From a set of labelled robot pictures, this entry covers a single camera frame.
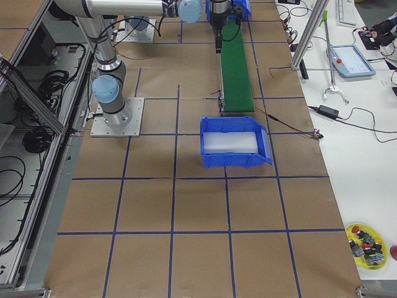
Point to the teach pendant tablet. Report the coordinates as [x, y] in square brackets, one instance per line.
[350, 63]

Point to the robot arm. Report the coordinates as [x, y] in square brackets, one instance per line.
[139, 23]
[107, 88]

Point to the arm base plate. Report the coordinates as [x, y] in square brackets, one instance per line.
[127, 123]
[128, 33]

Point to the green conveyor belt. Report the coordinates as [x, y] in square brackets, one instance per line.
[236, 94]

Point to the aluminium frame post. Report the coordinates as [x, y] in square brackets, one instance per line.
[310, 28]

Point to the yellow tray of buttons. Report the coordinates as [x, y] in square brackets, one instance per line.
[367, 246]

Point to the black power adapter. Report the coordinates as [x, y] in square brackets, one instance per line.
[328, 112]

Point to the blue bin robot left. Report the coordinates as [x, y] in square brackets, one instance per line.
[235, 124]

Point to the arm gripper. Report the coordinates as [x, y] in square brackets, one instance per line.
[216, 18]

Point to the white foam pad left bin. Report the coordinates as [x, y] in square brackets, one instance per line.
[229, 142]

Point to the white keyboard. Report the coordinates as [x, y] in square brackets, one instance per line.
[346, 13]

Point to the reacher grabber tool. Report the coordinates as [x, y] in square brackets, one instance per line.
[333, 89]

